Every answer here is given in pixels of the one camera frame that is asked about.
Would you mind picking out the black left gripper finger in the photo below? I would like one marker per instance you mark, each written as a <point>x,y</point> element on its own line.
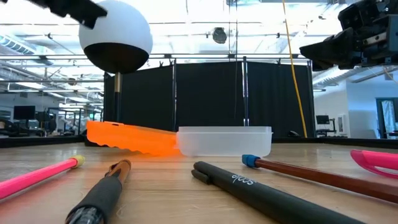
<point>77,11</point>

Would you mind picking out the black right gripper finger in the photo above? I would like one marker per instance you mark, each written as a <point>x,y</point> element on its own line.
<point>332,46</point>
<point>326,66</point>

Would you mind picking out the pink pen with clip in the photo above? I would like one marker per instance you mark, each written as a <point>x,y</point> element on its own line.
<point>379,158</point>

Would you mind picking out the brown pencil with blue eraser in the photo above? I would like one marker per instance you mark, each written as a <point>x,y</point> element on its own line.
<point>326,179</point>

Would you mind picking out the pink pencil with yellow eraser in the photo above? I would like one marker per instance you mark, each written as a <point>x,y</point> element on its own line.
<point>37,175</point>

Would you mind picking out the clear plastic supply box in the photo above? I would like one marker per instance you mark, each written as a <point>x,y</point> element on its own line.
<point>224,143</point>

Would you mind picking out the white globe table lamp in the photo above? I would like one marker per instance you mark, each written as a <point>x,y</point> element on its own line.
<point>115,34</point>

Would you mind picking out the small black computer monitor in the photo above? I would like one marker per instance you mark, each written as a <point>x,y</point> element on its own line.
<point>322,119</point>

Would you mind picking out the black partition curtain panel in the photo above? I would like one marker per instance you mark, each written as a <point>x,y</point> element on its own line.
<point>208,93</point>
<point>276,99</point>
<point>146,96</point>

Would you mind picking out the round dark ceiling fixture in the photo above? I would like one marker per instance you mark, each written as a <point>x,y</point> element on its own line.
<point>219,35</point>

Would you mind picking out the black pen with white print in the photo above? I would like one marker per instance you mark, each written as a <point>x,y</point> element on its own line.
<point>264,196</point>

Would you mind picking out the pen with black rubber grip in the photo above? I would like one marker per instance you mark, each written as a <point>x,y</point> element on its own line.
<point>99,193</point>

